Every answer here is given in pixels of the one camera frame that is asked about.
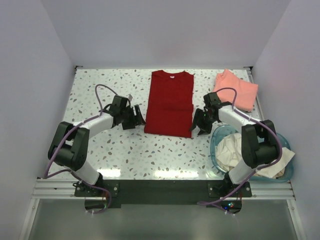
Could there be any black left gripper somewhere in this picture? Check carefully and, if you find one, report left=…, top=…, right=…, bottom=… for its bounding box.
left=120, top=104, right=146, bottom=130

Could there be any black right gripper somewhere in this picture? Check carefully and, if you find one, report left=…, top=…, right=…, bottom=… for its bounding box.
left=189, top=108, right=217, bottom=136

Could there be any red t shirt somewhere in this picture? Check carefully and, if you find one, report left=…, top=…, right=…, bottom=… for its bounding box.
left=144, top=70, right=194, bottom=138

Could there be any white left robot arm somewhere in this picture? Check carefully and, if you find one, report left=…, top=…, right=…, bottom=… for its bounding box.
left=47, top=95, right=146, bottom=196

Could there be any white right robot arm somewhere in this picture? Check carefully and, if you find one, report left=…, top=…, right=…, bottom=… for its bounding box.
left=190, top=92, right=282, bottom=197

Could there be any cream t shirt in basket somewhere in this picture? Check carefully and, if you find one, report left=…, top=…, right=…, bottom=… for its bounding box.
left=214, top=132, right=295, bottom=179

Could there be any folded salmon pink t shirt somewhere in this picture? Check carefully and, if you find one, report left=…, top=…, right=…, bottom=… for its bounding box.
left=213, top=69, right=259, bottom=112

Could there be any teal plastic laundry basket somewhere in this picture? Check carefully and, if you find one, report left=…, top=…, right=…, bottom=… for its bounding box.
left=210, top=125, right=295, bottom=183

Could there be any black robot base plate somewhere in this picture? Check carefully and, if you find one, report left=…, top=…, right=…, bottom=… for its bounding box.
left=74, top=176, right=251, bottom=213

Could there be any aluminium frame rail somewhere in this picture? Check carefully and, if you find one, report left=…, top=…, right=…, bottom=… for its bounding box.
left=31, top=179, right=296, bottom=200

